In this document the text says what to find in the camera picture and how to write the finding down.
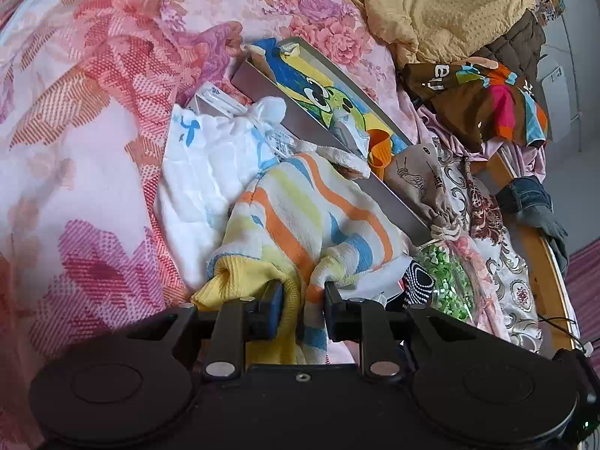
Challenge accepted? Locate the brown quilted jacket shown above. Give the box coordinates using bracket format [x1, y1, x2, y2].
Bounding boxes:
[487, 9, 547, 73]

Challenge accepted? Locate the striped yellow orange baby garment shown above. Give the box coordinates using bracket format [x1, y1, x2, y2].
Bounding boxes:
[191, 152, 408, 366]

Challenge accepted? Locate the pale pink garment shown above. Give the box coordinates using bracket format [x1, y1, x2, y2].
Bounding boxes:
[417, 103, 547, 183]

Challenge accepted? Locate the white plastic bag blue print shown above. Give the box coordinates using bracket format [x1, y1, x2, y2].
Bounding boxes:
[154, 96, 301, 291]

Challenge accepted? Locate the black white striped sock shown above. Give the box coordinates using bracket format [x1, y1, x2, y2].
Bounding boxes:
[400, 258, 437, 308]

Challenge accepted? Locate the purple rug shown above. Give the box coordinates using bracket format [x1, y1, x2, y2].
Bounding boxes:
[565, 244, 600, 338]

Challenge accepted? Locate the dark green garment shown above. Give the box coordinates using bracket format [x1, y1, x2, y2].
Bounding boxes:
[529, 197, 570, 268]

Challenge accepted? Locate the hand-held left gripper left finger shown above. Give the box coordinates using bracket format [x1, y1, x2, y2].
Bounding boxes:
[126, 282, 285, 380]

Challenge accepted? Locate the pink floral bed sheet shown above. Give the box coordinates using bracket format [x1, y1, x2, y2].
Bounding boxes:
[0, 0, 512, 450]

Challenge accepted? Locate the brown multicoloured printed cloth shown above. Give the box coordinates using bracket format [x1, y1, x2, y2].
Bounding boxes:
[403, 56, 549, 151]

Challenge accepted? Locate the black cable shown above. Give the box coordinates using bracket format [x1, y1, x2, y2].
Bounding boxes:
[537, 316, 589, 352]

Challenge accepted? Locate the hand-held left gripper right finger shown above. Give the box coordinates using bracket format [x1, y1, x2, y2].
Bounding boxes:
[323, 282, 474, 382]

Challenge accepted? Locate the ornate patterned cloth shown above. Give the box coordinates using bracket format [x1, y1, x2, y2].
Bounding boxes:
[433, 136, 545, 352]

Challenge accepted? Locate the yellow dotted blanket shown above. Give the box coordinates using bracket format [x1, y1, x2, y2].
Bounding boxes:
[304, 0, 537, 66]

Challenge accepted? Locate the grey box with cartoon drawing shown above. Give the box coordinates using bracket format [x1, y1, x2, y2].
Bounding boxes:
[232, 36, 434, 245]

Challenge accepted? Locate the white air conditioner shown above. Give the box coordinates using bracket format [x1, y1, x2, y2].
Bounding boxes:
[539, 54, 579, 141]

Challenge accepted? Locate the clear plastic packet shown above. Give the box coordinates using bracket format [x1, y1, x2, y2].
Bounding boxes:
[190, 82, 301, 160]

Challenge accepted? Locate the grey drawstring pouch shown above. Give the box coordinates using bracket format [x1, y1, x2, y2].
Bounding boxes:
[382, 141, 462, 245]

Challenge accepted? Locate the wooden bed frame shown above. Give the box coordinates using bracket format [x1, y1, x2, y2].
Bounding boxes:
[471, 150, 582, 352]

